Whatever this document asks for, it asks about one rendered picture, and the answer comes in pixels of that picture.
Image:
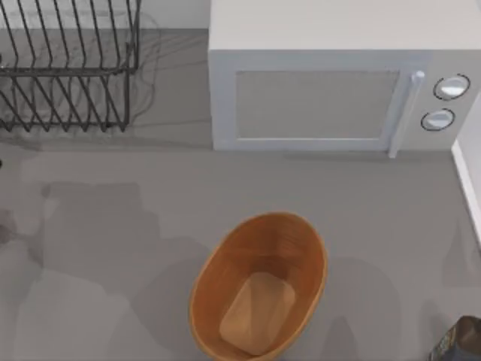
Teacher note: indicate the round microwave knob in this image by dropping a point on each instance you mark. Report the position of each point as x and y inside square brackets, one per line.
[451, 87]
[437, 120]

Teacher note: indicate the microwave oven door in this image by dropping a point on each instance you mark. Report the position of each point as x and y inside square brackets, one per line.
[315, 105]

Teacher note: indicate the oval wooden basket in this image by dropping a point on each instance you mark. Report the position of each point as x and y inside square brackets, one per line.
[259, 286]

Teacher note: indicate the pale microwave oven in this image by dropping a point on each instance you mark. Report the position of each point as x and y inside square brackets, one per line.
[319, 26]

